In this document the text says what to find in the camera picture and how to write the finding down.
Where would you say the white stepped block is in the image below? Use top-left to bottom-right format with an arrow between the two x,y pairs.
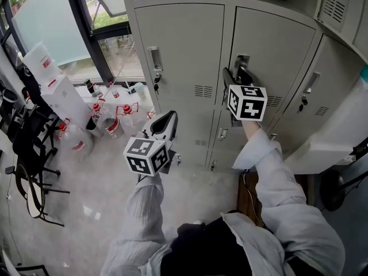
284,76 -> 368,175

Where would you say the black high-back office chair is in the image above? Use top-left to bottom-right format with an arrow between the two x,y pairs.
16,63 -> 54,117

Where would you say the clear dispenser water bottle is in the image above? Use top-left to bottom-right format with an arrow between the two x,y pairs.
22,43 -> 61,87

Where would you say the black framed glass window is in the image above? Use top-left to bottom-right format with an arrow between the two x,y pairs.
0,0 -> 144,86

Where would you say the wooden slat platform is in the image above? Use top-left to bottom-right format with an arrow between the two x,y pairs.
237,171 -> 308,229

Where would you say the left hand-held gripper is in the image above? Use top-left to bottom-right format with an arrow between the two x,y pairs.
122,110 -> 178,177

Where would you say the clear water jug red cap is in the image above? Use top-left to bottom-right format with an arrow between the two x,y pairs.
57,119 -> 93,162
116,103 -> 148,136
92,98 -> 124,139

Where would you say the pale green tumbler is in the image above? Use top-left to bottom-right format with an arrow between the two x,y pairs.
133,82 -> 147,100

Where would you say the small grey bin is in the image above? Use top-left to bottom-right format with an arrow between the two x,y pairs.
85,116 -> 101,138

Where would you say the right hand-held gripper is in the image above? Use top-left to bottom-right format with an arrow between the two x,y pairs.
223,66 -> 268,128

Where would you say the grey metal locker cabinet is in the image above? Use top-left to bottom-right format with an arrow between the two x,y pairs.
119,0 -> 368,172

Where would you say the person's left forearm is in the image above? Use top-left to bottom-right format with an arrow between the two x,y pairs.
123,172 -> 169,247

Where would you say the person's right forearm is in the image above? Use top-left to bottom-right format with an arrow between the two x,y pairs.
231,121 -> 325,241

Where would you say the grey metal locker door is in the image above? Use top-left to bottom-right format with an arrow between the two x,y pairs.
228,6 -> 317,117

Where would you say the person's own body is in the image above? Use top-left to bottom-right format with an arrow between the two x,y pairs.
100,208 -> 346,276

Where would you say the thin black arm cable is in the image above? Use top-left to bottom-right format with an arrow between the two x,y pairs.
242,170 -> 264,227

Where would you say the black metal frame rack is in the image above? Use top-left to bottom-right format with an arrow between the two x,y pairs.
343,142 -> 368,166

